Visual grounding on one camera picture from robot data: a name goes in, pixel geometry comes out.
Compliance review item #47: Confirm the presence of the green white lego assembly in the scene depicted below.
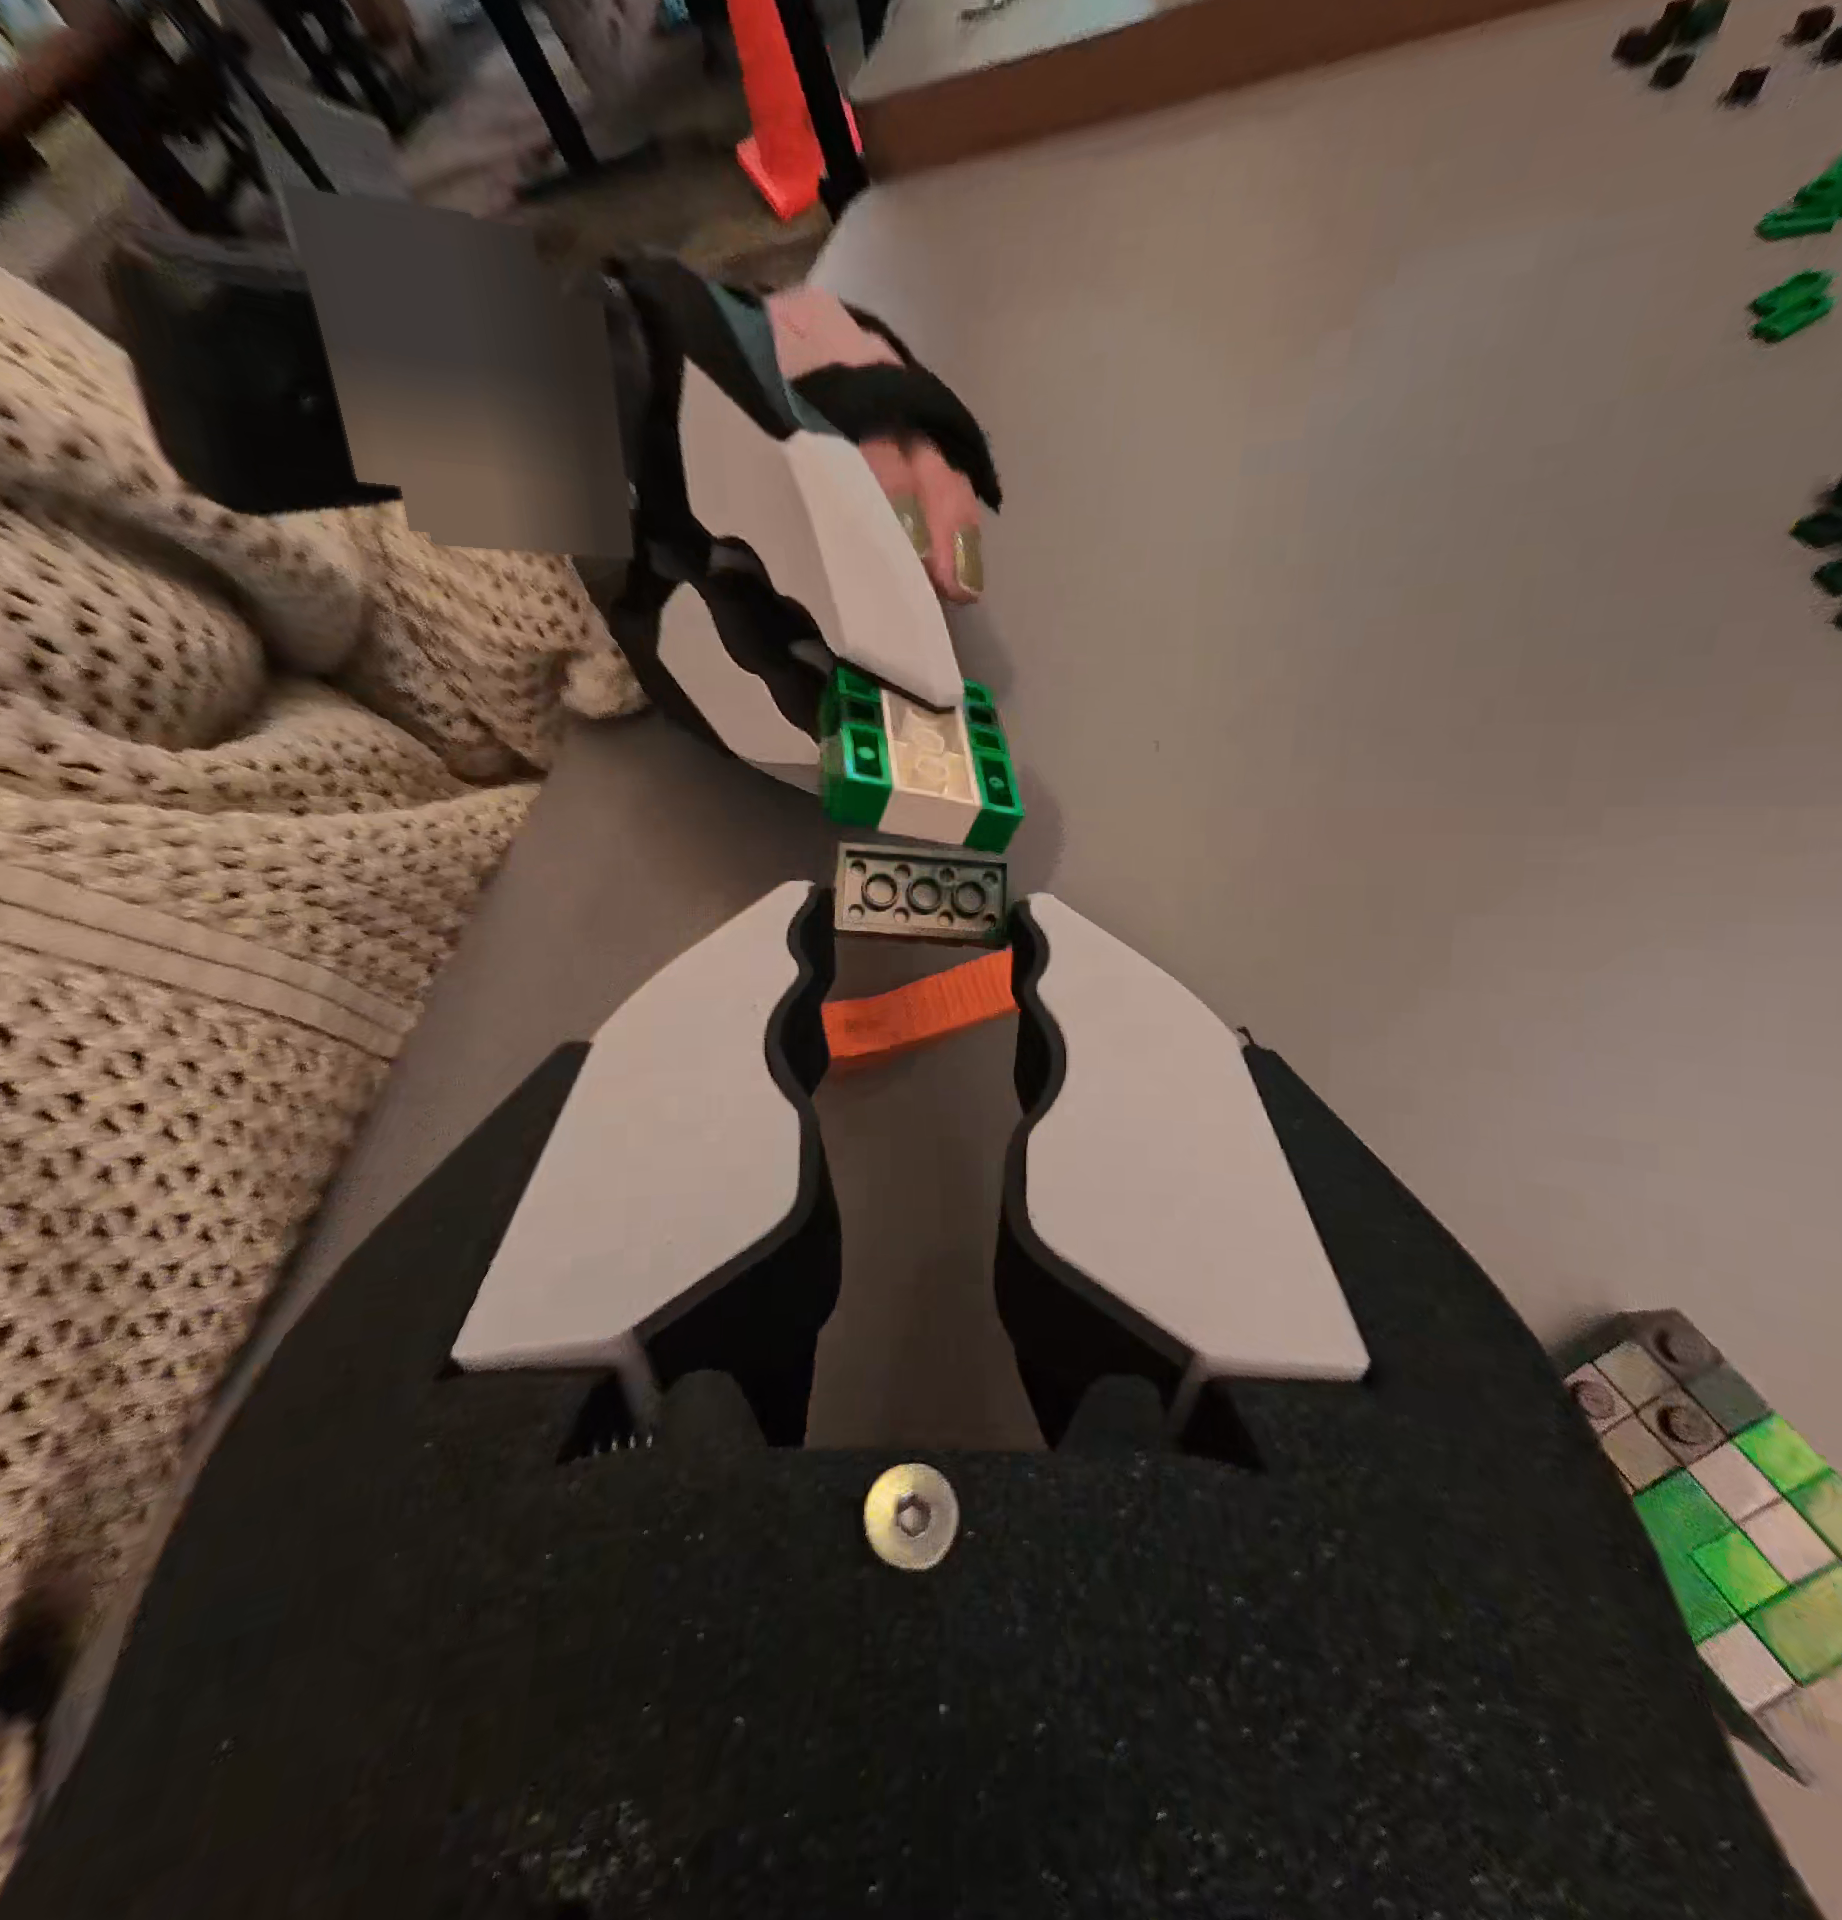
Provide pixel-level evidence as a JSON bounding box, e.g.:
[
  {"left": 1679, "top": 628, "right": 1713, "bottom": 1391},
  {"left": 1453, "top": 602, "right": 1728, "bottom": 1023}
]
[{"left": 820, "top": 667, "right": 1030, "bottom": 851}]

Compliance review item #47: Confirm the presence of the dark green lego plate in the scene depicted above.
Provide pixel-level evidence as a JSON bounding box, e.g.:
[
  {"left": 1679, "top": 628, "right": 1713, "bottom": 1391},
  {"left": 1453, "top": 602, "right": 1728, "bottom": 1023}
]
[{"left": 834, "top": 843, "right": 1016, "bottom": 946}]

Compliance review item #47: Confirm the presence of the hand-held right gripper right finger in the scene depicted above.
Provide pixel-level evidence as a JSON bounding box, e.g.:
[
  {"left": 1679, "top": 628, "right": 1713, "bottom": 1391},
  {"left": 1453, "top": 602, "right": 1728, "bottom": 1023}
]
[{"left": 993, "top": 894, "right": 1376, "bottom": 1454}]

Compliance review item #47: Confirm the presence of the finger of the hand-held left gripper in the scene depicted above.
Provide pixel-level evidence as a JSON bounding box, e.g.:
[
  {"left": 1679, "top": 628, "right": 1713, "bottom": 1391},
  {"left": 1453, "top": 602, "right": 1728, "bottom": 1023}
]
[
  {"left": 677, "top": 360, "right": 966, "bottom": 717},
  {"left": 654, "top": 582, "right": 836, "bottom": 789}
]

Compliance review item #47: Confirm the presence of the green cube lego model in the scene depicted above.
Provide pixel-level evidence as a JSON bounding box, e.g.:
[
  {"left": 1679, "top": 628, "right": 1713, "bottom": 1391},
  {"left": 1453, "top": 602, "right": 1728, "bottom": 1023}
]
[{"left": 1554, "top": 1308, "right": 1842, "bottom": 1791}]

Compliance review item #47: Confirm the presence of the row of small black pieces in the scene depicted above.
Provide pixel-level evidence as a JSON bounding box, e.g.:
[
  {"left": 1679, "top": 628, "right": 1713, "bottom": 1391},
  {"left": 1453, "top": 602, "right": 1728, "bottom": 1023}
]
[{"left": 1606, "top": 0, "right": 1842, "bottom": 109}]

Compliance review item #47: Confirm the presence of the orange brick separator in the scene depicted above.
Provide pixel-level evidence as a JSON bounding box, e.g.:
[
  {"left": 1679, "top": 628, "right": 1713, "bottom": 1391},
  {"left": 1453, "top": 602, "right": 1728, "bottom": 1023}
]
[{"left": 820, "top": 958, "right": 1022, "bottom": 1071}]

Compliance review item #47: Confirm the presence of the pile of bright green bricks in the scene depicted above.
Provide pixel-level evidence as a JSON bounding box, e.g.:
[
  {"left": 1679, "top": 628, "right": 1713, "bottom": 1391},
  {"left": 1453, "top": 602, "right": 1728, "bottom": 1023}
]
[{"left": 1747, "top": 140, "right": 1842, "bottom": 348}]

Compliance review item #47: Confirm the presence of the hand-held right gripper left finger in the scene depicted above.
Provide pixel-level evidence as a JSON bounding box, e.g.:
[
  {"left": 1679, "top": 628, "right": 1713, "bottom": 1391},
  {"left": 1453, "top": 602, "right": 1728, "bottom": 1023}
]
[{"left": 451, "top": 883, "right": 842, "bottom": 1448}]

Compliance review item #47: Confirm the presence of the orange traffic cone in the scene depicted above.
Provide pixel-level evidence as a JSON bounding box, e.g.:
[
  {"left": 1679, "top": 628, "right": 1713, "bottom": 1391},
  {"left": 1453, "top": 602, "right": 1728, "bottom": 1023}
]
[{"left": 722, "top": 0, "right": 866, "bottom": 224}]

